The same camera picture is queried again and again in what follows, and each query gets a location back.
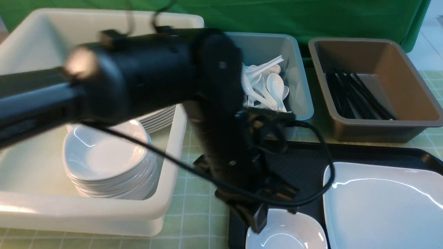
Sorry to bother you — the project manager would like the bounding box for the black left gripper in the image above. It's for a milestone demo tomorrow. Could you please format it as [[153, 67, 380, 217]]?
[[193, 108, 298, 233]]

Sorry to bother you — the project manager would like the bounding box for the white bowl tray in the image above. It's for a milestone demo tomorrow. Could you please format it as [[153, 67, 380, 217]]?
[[245, 209, 328, 249]]

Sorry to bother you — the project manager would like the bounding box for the white square rice plate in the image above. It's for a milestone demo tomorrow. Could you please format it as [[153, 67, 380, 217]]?
[[323, 162, 443, 249]]

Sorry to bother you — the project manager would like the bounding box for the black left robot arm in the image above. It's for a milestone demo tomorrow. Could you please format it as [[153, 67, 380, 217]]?
[[1, 26, 299, 233]]

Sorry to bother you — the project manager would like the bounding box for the green checked tablecloth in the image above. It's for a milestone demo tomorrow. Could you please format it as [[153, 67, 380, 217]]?
[[0, 69, 442, 249]]

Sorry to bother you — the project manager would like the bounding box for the white spoon top front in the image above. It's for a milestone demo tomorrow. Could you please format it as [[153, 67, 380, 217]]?
[[241, 72, 278, 111]]

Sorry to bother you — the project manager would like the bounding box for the stack of white square plates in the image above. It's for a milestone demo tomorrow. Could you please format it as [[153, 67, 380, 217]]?
[[136, 105, 176, 133]]

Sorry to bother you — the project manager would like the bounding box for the teal plastic bin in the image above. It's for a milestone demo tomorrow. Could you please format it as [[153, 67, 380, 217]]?
[[226, 32, 314, 121]]

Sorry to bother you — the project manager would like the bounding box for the black chopsticks bundle in bin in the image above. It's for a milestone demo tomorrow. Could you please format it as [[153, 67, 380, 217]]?
[[325, 70, 397, 120]]

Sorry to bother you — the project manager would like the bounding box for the stack of white bowls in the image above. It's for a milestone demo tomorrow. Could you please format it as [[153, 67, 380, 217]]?
[[62, 124, 158, 200]]

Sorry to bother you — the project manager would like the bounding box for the brown plastic bin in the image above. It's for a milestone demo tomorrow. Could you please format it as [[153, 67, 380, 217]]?
[[308, 37, 442, 143]]

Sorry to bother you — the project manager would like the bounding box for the large white plastic tub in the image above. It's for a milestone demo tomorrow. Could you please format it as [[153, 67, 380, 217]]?
[[0, 8, 205, 237]]

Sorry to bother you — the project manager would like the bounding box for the green backdrop cloth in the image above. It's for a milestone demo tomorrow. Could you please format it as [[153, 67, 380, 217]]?
[[0, 0, 431, 60]]

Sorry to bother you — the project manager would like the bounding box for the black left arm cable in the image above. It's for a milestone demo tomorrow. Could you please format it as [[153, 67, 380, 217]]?
[[80, 0, 335, 208]]

